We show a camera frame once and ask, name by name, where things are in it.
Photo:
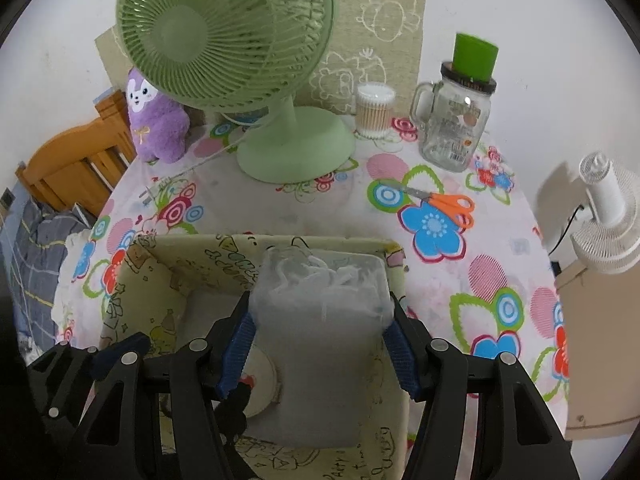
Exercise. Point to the purple plush toy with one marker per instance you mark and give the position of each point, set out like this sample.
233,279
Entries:
152,120

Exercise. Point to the green desk fan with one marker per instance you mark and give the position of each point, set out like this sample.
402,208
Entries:
225,60

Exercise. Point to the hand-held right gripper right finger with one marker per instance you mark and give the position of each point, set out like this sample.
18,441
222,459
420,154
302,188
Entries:
402,360

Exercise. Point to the cotton swab container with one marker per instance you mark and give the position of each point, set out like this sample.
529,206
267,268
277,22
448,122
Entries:
374,112

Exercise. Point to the glass jar mug green lid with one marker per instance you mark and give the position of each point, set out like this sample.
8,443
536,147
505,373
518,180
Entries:
457,120

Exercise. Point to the beige cartoon wall sheet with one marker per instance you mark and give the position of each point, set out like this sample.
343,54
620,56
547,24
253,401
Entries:
380,10

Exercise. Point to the white circulator fan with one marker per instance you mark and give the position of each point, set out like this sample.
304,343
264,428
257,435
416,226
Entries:
607,215

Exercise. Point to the grey plaid bedding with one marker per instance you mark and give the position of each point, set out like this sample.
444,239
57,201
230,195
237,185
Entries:
35,260

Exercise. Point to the floral tablecloth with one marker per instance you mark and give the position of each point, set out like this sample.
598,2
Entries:
450,275

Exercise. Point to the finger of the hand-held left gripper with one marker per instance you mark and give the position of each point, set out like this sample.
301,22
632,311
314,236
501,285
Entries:
107,361

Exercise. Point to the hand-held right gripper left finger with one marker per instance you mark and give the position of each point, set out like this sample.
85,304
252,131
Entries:
237,355

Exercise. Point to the wooden headboard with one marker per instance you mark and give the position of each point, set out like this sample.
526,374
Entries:
65,160

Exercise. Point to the clear plastic box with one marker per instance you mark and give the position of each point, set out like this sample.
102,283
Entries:
320,340

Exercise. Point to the yellow cartoon fabric storage basket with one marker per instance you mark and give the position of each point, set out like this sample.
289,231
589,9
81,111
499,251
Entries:
145,280

